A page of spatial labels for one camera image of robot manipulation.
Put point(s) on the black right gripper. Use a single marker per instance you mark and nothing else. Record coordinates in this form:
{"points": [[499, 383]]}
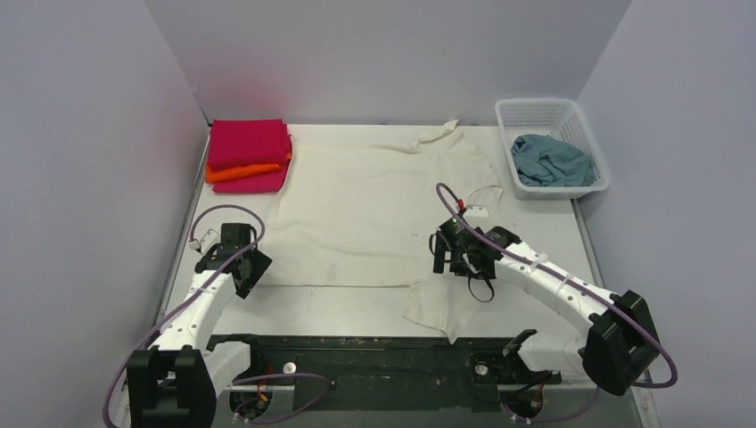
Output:
{"points": [[441, 251]]}

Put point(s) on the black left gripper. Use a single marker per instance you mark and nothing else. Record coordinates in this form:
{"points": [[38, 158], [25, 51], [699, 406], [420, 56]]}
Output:
{"points": [[251, 271]]}

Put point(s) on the white t shirt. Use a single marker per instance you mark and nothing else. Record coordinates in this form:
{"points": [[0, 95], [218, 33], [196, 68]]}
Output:
{"points": [[358, 210]]}

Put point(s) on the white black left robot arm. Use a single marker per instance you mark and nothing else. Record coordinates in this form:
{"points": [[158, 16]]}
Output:
{"points": [[174, 380]]}

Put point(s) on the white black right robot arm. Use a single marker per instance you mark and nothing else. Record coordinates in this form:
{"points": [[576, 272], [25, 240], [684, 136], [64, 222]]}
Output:
{"points": [[615, 340]]}

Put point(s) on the magenta folded shirt bottom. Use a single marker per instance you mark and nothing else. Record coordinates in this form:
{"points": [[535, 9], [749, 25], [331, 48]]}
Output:
{"points": [[265, 183]]}

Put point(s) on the magenta folded shirt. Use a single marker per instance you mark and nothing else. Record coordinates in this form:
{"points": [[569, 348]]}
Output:
{"points": [[265, 183], [237, 143]]}

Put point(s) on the orange folded shirt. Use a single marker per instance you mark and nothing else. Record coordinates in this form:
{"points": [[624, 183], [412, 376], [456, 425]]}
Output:
{"points": [[213, 176]]}

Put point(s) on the magenta folded shirt top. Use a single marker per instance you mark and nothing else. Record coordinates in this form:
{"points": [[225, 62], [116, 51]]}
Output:
{"points": [[237, 143]]}

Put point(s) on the teal crumpled shirt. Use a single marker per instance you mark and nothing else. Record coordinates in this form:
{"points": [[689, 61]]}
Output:
{"points": [[543, 161]]}

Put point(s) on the white plastic basket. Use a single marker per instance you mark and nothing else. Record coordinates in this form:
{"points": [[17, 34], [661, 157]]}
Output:
{"points": [[561, 119]]}

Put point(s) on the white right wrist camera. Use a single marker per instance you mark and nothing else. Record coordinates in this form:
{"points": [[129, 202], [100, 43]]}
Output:
{"points": [[476, 211]]}

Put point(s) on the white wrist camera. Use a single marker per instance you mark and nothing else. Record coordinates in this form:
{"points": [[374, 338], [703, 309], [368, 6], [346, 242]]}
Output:
{"points": [[476, 211], [209, 239]]}

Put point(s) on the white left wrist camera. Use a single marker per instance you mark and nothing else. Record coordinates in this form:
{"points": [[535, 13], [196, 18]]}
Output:
{"points": [[209, 239]]}

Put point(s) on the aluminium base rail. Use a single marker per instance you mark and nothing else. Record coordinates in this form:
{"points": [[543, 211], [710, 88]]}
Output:
{"points": [[481, 360]]}

